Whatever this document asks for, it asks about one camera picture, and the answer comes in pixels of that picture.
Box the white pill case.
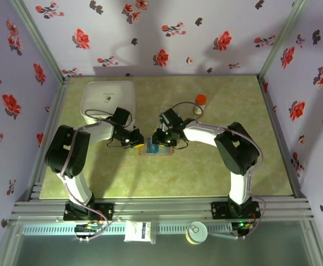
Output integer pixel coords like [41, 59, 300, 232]
[80, 80, 137, 125]

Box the orange cap pill bottle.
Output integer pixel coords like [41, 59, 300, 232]
[193, 94, 208, 116]

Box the white paper packet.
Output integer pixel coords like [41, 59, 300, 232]
[124, 220, 157, 245]

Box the tin can with pull tab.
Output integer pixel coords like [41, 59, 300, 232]
[185, 221, 209, 245]

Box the left arm lilac cable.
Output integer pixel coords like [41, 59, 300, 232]
[58, 109, 117, 241]

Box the arm lilac cable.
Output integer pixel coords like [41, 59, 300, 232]
[58, 109, 117, 241]
[171, 101, 267, 241]

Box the right arm lilac cable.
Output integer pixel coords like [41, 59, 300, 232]
[171, 101, 267, 241]

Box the aluminium frame cross rail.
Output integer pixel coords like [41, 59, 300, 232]
[8, 196, 316, 222]

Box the aluminium side rail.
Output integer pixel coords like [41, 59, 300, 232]
[258, 77, 307, 198]
[28, 77, 71, 201]

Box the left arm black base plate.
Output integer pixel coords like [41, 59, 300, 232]
[63, 202, 115, 222]

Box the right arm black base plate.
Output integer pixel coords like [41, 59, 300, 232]
[210, 201, 262, 221]

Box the slotted grey cable duct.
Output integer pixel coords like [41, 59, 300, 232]
[21, 223, 234, 237]

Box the aluminium corner post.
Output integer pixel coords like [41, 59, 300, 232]
[258, 0, 308, 80]
[10, 0, 70, 84]

